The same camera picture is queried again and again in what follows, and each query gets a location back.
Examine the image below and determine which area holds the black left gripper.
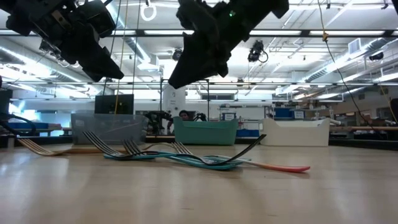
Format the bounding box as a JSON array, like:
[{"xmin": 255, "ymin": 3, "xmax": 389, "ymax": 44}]
[{"xmin": 6, "ymin": 0, "xmax": 125, "ymax": 83}]

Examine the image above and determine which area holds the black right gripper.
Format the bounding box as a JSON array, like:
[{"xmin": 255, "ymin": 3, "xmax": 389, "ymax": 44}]
[{"xmin": 167, "ymin": 0, "xmax": 259, "ymax": 90}]

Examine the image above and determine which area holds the black fork blue handle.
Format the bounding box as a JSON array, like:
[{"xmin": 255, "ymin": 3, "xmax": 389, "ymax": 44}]
[
  {"xmin": 123, "ymin": 139, "xmax": 244, "ymax": 166},
  {"xmin": 83, "ymin": 131, "xmax": 242, "ymax": 172},
  {"xmin": 104, "ymin": 134, "xmax": 267, "ymax": 167}
]

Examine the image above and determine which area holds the silver fork orange handle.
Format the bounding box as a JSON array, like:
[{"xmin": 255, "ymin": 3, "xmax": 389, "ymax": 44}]
[{"xmin": 172, "ymin": 141, "xmax": 311, "ymax": 174}]

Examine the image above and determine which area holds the white pillar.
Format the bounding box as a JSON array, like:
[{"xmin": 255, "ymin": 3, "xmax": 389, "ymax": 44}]
[{"xmin": 162, "ymin": 85, "xmax": 187, "ymax": 121}]

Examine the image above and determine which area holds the black monitor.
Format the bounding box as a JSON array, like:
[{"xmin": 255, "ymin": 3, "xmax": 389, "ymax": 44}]
[{"xmin": 95, "ymin": 94, "xmax": 135, "ymax": 115}]

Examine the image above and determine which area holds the black overhead light bar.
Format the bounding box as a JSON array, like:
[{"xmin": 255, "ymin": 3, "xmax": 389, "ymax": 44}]
[{"xmin": 0, "ymin": 29, "xmax": 398, "ymax": 38}]

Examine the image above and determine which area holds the teal plastic bin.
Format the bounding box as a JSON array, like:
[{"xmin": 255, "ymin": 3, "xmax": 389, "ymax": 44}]
[{"xmin": 173, "ymin": 116, "xmax": 239, "ymax": 146}]

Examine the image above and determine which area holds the translucent grey plastic bin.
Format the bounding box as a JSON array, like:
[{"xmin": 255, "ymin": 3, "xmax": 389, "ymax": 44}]
[{"xmin": 70, "ymin": 113, "xmax": 149, "ymax": 145}]

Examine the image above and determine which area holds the blue crate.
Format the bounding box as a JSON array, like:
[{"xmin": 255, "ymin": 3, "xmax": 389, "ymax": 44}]
[{"xmin": 236, "ymin": 129, "xmax": 261, "ymax": 138}]

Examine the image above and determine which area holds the blue storage box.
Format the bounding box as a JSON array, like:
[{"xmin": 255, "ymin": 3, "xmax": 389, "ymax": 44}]
[{"xmin": 273, "ymin": 107, "xmax": 305, "ymax": 121}]

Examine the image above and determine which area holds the black equipment box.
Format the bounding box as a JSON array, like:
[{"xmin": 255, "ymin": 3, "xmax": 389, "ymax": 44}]
[{"xmin": 0, "ymin": 89, "xmax": 14, "ymax": 118}]

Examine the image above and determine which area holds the white plastic bin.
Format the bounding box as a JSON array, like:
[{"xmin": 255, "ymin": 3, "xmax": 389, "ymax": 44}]
[{"xmin": 259, "ymin": 118, "xmax": 331, "ymax": 147}]

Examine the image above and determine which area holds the wooden workbench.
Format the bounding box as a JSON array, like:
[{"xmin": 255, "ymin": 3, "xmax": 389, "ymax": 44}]
[{"xmin": 329, "ymin": 125, "xmax": 398, "ymax": 132}]

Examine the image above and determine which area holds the black ceiling camera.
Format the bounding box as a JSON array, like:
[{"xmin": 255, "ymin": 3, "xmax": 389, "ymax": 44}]
[
  {"xmin": 248, "ymin": 40, "xmax": 269, "ymax": 64},
  {"xmin": 171, "ymin": 48, "xmax": 184, "ymax": 62}
]

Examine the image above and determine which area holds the silver ceiling duct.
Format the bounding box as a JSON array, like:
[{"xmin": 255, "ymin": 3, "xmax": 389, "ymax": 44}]
[{"xmin": 124, "ymin": 36, "xmax": 152, "ymax": 63}]

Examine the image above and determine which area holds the black metal frame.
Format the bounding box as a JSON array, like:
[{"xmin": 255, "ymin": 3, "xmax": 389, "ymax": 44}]
[{"xmin": 160, "ymin": 77, "xmax": 211, "ymax": 134}]

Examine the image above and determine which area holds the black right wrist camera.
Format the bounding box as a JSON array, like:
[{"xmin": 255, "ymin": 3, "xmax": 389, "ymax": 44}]
[{"xmin": 177, "ymin": 0, "xmax": 218, "ymax": 34}]

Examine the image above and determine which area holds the white hanging ring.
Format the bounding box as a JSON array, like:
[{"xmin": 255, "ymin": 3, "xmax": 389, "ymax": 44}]
[{"xmin": 140, "ymin": 2, "xmax": 157, "ymax": 22}]

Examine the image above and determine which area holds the yellow and black hanging cable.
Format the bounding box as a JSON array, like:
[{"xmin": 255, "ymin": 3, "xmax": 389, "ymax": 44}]
[{"xmin": 317, "ymin": 0, "xmax": 376, "ymax": 131}]

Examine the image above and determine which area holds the black table edge rail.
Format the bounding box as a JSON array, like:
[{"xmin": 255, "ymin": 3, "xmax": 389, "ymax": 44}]
[{"xmin": 0, "ymin": 134, "xmax": 398, "ymax": 152}]

